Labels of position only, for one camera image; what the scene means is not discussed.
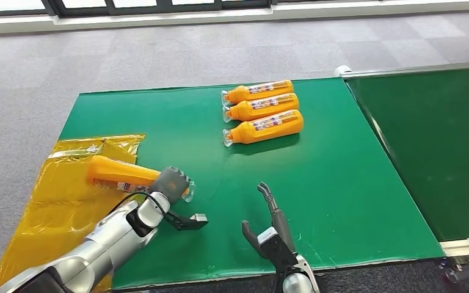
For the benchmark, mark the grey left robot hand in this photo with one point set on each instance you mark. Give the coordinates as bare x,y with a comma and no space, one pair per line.
170,184

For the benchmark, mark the green table mat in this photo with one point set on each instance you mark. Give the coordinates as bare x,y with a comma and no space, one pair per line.
323,182

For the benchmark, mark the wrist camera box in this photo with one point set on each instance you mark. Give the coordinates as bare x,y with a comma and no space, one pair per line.
190,223
277,250

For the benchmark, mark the dark green conveyor belt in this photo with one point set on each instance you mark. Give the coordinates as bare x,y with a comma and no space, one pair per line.
432,149

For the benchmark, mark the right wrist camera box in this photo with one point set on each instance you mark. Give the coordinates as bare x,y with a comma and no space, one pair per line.
277,250

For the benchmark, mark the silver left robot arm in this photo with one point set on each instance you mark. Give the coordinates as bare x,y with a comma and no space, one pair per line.
105,242

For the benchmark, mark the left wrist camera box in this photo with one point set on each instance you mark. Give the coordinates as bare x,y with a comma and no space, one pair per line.
190,223

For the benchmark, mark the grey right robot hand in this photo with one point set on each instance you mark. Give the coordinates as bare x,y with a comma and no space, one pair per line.
281,224

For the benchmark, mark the yellow plastic wrapped sheet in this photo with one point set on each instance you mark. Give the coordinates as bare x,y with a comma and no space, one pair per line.
52,218

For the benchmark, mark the white frame corner cap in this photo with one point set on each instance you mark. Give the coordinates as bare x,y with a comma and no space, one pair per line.
341,70

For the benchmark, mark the white window sill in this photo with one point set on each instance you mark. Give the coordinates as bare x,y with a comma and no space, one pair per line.
218,20

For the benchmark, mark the black window frame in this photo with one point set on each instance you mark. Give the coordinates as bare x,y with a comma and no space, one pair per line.
137,9

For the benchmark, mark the black metal floor device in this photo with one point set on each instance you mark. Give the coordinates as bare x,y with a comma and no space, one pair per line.
467,269

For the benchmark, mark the orange plastic bottle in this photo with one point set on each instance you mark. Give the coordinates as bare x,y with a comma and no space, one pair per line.
263,107
258,91
267,127
117,172

